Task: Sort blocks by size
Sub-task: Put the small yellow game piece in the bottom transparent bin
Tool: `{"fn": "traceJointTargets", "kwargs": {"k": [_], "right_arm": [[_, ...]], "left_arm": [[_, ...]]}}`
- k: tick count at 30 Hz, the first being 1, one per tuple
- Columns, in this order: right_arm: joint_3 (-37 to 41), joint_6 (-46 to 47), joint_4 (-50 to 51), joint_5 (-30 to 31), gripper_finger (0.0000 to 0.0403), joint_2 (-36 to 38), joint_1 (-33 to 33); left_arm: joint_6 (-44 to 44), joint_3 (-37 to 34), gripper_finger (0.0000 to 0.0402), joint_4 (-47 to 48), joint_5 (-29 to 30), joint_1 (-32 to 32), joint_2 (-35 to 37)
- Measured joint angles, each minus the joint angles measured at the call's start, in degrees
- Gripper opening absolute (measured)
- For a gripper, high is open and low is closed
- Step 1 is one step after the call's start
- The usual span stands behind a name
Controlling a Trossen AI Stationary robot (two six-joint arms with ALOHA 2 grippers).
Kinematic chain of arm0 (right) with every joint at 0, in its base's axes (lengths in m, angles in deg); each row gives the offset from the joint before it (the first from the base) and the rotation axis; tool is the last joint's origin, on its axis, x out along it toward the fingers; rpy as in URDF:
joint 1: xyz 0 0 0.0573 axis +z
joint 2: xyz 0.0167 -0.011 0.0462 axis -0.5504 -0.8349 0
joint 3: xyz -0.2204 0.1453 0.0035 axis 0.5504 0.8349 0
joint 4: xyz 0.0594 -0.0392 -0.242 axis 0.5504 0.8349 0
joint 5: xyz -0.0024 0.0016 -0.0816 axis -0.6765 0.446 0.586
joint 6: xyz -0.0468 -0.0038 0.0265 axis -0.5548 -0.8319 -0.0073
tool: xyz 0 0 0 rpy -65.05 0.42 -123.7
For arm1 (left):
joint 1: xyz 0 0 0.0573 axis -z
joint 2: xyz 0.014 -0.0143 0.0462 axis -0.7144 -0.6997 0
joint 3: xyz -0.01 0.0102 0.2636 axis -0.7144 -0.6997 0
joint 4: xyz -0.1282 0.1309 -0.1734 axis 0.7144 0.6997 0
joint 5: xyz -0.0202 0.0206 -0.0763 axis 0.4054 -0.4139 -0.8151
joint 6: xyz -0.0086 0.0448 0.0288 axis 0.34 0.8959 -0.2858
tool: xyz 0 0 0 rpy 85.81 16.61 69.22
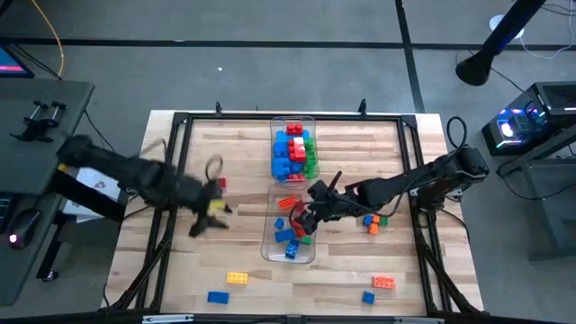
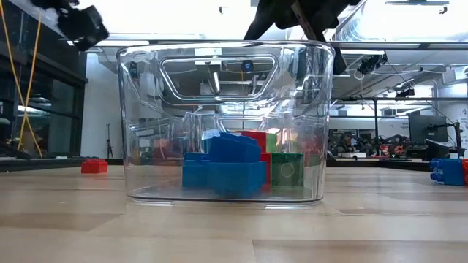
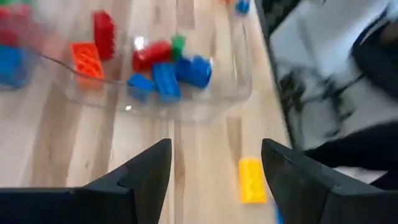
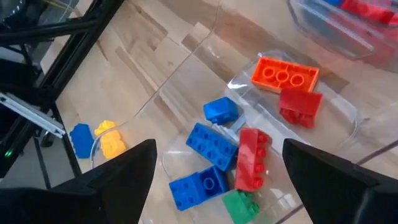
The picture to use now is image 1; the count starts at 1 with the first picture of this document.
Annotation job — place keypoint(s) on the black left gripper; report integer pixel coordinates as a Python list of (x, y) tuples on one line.
[(209, 195)]

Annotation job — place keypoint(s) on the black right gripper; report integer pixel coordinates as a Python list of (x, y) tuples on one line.
[(337, 202)]

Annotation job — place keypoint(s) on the small green block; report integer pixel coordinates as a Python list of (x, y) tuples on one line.
[(306, 240), (383, 221)]

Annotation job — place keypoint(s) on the small blue block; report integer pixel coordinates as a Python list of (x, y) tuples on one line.
[(368, 297), (279, 223), (368, 220)]

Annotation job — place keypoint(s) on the blue eight-stud block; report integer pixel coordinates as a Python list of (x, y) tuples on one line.
[(292, 249)]

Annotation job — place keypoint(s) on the large red block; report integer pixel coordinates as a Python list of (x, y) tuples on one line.
[(295, 129), (295, 178), (299, 150)]

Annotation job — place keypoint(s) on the clear plastic bin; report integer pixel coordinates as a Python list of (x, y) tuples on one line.
[(272, 135), (270, 252)]

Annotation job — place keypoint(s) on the large blue block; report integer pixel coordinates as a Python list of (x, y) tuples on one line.
[(283, 168), (281, 150), (284, 136)]

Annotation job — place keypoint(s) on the large green block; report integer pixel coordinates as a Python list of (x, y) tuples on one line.
[(311, 162)]

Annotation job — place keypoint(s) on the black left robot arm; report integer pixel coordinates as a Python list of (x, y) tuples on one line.
[(135, 173)]

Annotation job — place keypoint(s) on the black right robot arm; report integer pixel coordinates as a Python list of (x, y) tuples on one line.
[(405, 189)]

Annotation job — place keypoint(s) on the small yellow tag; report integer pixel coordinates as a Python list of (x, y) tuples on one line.
[(216, 204), (64, 167)]

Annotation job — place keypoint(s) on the small red block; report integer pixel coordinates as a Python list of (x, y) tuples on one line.
[(222, 183)]

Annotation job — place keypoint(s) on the yellow block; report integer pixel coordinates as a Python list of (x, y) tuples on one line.
[(237, 278)]

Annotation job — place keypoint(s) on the small orange block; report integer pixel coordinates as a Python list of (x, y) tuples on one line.
[(376, 219), (373, 229)]

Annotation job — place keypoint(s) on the white paper sheet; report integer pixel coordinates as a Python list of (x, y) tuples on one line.
[(96, 182)]

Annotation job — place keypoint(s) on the black computer mouse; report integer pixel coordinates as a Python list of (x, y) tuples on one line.
[(24, 227)]

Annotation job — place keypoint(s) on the grey desk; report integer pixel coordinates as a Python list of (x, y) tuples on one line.
[(36, 148)]

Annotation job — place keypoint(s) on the black monitor clamp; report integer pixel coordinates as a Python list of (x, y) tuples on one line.
[(36, 126)]

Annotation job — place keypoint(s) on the black keyboard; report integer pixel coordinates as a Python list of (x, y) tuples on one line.
[(3, 216)]

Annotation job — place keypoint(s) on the desktop computer with lights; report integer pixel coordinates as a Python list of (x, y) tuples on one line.
[(531, 121)]

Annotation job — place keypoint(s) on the grey metal stand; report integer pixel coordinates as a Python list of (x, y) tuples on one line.
[(553, 211)]

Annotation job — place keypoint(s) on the computer screen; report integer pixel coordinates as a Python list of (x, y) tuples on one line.
[(11, 63)]

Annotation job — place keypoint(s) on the black tower fan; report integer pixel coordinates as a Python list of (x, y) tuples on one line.
[(499, 36)]

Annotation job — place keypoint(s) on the silver bracket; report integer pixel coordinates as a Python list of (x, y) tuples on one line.
[(166, 319)]

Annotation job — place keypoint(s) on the black table frame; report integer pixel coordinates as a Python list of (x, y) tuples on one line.
[(225, 118)]

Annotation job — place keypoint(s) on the black frame hook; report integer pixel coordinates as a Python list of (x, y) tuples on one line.
[(218, 108), (362, 107)]

